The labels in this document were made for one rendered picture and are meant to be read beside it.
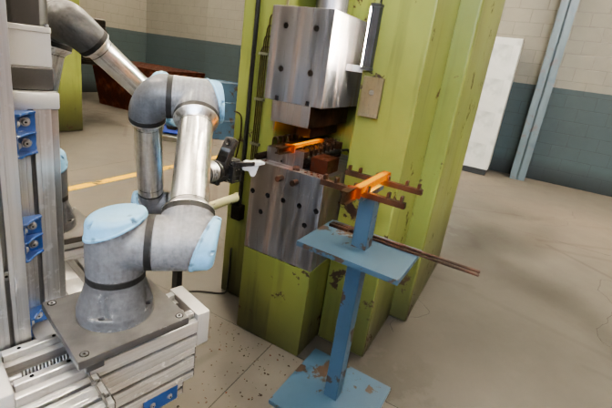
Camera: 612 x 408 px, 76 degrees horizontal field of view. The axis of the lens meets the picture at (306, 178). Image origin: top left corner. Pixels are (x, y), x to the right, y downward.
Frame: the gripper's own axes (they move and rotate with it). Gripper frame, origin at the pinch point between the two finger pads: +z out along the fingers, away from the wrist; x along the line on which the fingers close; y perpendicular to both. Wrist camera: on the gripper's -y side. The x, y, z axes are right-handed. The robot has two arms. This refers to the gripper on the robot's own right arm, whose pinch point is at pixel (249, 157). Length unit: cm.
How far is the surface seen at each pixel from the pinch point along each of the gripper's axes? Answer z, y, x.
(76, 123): 211, 89, -452
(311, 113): 31.5, -16.9, 7.6
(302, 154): 30.7, 1.7, 6.8
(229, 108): 367, 50, -313
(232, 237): 45, 63, -38
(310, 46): 31, -44, 3
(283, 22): 31, -53, -11
